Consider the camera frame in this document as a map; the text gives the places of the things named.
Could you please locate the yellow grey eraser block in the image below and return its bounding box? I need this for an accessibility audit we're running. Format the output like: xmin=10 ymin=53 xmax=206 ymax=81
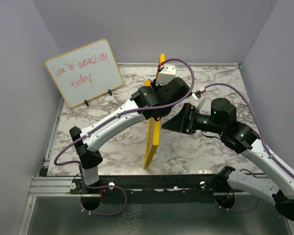
xmin=144 ymin=80 xmax=151 ymax=86

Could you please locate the yellow picture frame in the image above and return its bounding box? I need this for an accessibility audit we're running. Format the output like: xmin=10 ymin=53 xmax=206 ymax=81
xmin=143 ymin=53 xmax=166 ymax=170

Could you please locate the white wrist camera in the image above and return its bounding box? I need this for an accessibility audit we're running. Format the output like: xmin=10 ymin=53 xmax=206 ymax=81
xmin=192 ymin=91 xmax=205 ymax=110
xmin=155 ymin=64 xmax=176 ymax=86

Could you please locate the small whiteboard yellow rim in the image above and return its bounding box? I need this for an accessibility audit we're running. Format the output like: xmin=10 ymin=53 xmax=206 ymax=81
xmin=45 ymin=39 xmax=123 ymax=108

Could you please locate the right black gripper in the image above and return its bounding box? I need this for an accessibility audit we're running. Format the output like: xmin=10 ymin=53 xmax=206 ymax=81
xmin=162 ymin=102 xmax=225 ymax=135

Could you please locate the aluminium extrusion rail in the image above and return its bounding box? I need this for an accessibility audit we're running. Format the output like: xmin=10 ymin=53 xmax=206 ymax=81
xmin=28 ymin=177 xmax=74 ymax=197

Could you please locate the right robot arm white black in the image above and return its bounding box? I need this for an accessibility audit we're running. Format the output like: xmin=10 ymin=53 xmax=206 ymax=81
xmin=162 ymin=98 xmax=294 ymax=221

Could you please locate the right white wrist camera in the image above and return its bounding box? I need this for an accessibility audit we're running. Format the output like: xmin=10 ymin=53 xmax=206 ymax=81
xmin=192 ymin=91 xmax=205 ymax=110

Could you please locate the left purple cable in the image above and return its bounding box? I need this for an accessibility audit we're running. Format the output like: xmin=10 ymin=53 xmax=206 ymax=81
xmin=53 ymin=58 xmax=196 ymax=216

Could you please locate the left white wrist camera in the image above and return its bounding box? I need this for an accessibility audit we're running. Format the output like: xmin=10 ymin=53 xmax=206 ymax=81
xmin=155 ymin=64 xmax=176 ymax=86

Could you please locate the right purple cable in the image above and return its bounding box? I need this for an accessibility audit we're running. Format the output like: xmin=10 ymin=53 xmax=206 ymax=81
xmin=198 ymin=83 xmax=294 ymax=213

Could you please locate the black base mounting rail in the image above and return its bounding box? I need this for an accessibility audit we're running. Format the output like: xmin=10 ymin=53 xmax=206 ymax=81
xmin=71 ymin=174 xmax=258 ymax=204

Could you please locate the purple cable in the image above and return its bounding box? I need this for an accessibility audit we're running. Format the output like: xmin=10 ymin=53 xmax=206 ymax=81
xmin=53 ymin=58 xmax=196 ymax=216
xmin=198 ymin=83 xmax=294 ymax=213

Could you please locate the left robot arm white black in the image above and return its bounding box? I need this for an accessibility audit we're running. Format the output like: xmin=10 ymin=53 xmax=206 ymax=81
xmin=70 ymin=77 xmax=193 ymax=193

